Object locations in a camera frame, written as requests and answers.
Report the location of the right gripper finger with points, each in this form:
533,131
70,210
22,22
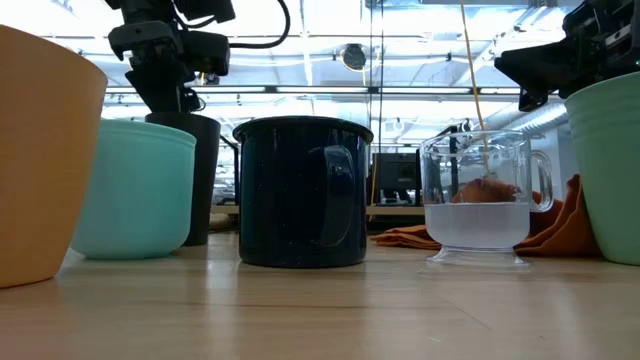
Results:
540,65
532,99

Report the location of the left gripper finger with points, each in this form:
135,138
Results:
162,90

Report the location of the tall black cup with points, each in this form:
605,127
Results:
207,175

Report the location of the light green cup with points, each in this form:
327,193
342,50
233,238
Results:
610,175

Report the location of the turquoise mug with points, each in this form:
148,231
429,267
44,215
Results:
135,200

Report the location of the clear plastic cup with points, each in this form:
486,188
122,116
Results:
477,225

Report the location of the orange plastic cup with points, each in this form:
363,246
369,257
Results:
45,165

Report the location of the dark blue enamel mug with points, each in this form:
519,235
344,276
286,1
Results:
290,200

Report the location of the orange cloth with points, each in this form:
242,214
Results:
560,235

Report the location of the beige cloth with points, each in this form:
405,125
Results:
225,224

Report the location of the thin black pole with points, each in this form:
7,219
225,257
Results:
381,100

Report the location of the dark computer monitor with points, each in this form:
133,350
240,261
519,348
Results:
397,172

